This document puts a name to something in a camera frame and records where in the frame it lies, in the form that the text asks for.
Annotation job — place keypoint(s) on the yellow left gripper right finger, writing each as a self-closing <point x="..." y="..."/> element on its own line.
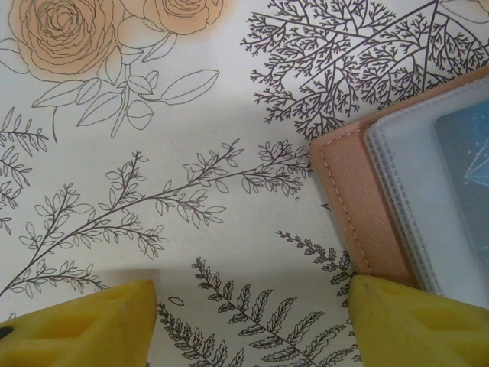
<point x="416" y="329"/>

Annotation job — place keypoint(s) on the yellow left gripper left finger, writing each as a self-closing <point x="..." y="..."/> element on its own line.
<point x="76" y="329"/>

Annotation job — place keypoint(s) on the blue VIP credit card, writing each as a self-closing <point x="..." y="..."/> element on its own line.
<point x="466" y="191"/>

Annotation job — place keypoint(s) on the floral tablecloth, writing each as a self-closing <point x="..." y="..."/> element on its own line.
<point x="153" y="153"/>

